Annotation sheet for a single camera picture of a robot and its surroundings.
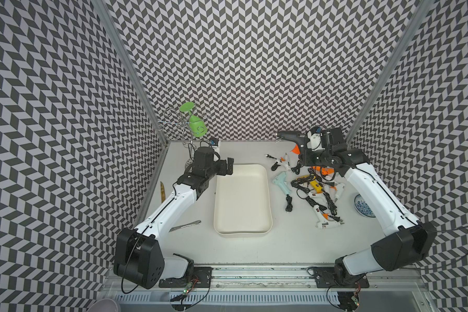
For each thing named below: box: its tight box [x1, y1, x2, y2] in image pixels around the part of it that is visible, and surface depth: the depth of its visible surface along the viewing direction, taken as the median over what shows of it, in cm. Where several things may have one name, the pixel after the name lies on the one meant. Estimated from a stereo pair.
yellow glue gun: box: [296, 174, 324, 194], surface depth 96 cm
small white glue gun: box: [265, 152, 292, 171], surface depth 107 cm
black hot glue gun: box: [271, 130, 309, 157], surface depth 80 cm
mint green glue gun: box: [272, 171, 292, 195], surface depth 99 cm
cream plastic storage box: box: [213, 163, 273, 238], surface depth 93 cm
